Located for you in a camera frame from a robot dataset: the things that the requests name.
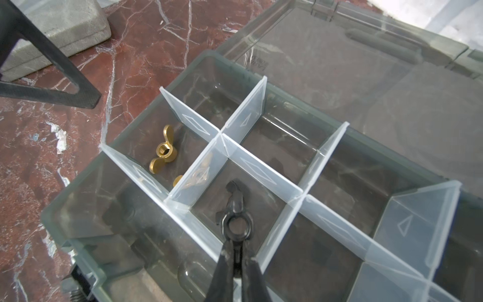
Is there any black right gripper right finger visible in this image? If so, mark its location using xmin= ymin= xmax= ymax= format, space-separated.
xmin=240 ymin=241 xmax=272 ymax=302

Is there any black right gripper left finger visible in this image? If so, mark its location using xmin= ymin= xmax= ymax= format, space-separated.
xmin=204 ymin=240 xmax=235 ymax=302

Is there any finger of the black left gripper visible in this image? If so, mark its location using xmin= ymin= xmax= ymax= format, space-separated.
xmin=1 ymin=1 xmax=101 ymax=109

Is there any grey foam block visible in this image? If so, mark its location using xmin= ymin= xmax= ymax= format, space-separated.
xmin=1 ymin=0 xmax=111 ymax=82

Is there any gold wing nut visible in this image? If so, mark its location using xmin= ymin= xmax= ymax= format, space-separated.
xmin=149 ymin=125 xmax=178 ymax=174

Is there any grey compartment organizer box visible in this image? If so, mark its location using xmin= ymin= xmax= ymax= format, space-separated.
xmin=41 ymin=1 xmax=482 ymax=301

